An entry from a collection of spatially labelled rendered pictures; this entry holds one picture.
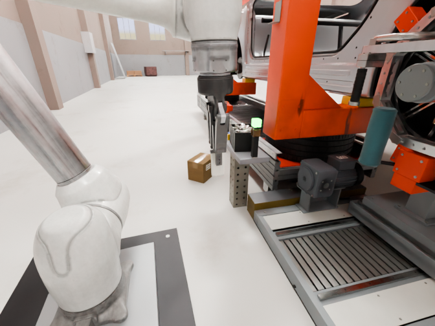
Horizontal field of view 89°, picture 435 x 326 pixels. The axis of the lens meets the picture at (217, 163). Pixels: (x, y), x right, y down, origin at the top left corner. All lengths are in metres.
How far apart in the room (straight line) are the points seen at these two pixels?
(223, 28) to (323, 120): 1.07
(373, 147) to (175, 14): 0.97
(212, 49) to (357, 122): 1.26
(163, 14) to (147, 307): 0.72
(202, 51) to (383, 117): 0.89
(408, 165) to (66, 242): 1.24
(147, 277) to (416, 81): 1.10
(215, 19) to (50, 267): 0.57
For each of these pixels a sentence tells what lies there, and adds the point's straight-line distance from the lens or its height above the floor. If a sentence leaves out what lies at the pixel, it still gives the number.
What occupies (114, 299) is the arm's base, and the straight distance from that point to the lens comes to 0.71.
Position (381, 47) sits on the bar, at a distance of 1.12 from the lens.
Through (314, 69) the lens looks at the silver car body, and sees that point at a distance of 1.89.
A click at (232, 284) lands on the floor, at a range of 1.14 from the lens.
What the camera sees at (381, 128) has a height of 0.66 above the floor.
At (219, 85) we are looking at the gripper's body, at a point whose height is 0.87.
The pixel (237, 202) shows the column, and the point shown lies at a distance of 1.54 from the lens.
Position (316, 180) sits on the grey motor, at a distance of 1.28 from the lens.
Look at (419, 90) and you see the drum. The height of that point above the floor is 0.83.
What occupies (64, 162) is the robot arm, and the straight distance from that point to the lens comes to 0.72.
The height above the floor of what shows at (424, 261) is 0.14.
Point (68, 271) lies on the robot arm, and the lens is 0.60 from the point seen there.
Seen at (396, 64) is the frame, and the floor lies 0.91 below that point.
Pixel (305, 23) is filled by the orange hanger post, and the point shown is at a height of 1.08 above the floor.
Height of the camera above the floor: 0.91
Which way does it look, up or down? 24 degrees down
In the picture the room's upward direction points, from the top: straight up
